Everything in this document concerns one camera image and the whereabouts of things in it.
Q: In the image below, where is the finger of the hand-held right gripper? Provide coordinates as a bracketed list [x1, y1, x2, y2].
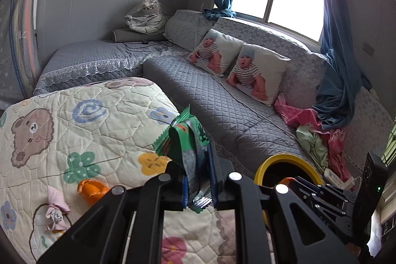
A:
[294, 190, 353, 235]
[289, 176, 358, 201]

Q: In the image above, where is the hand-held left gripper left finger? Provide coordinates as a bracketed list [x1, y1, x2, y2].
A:
[37, 156, 192, 264]

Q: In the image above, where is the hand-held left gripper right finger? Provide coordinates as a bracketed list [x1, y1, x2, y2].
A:
[207, 145, 361, 264]

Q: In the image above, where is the yellow bin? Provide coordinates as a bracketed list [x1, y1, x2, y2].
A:
[254, 153, 324, 224]

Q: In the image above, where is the green snack wrapper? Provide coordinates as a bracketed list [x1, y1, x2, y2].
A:
[152, 106, 214, 213]

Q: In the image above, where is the white power strip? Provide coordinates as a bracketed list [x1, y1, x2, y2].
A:
[323, 168, 362, 190]

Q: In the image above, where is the green cloth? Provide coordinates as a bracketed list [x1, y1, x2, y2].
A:
[295, 125, 328, 170]

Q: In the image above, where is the pink blanket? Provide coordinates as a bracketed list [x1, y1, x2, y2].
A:
[274, 94, 351, 187]

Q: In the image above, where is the grey quilted sofa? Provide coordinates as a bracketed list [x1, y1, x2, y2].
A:
[142, 9, 396, 187]

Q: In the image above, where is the cartoon printed quilt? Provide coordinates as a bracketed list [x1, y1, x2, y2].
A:
[0, 77, 273, 264]

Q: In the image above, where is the baby print pillow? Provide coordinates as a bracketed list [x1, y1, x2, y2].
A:
[186, 29, 245, 77]
[226, 44, 291, 101]

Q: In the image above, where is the pink cloth scrap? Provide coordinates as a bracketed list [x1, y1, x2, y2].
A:
[45, 185, 72, 232]

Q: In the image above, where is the grey bed with lace trim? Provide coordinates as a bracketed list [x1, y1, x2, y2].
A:
[32, 39, 174, 96]

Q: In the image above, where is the tiger plush in plastic bag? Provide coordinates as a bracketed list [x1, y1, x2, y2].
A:
[124, 0, 168, 35]

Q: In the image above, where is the patterned mattress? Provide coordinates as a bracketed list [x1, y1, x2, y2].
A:
[0, 0, 44, 104]

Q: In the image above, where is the black cable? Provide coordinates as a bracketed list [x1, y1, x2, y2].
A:
[119, 39, 174, 52]

